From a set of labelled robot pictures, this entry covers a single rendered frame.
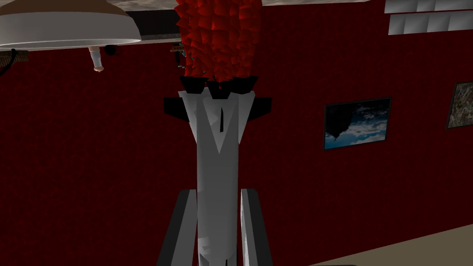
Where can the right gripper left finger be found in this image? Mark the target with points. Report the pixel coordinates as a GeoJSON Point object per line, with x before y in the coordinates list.
{"type": "Point", "coordinates": [180, 232]}

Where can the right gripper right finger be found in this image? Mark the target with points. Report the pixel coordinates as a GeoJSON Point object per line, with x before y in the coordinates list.
{"type": "Point", "coordinates": [254, 236]}

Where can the white rocket with red flames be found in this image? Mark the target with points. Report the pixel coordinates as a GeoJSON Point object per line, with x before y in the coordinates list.
{"type": "Point", "coordinates": [217, 111]}

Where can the blue sky picture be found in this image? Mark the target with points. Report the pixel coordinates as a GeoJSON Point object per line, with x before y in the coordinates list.
{"type": "Point", "coordinates": [357, 123]}

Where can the white round table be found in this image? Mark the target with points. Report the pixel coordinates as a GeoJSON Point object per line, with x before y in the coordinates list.
{"type": "Point", "coordinates": [63, 26]}

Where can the brown mottled picture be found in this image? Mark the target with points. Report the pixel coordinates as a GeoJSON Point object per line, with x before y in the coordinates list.
{"type": "Point", "coordinates": [461, 105]}

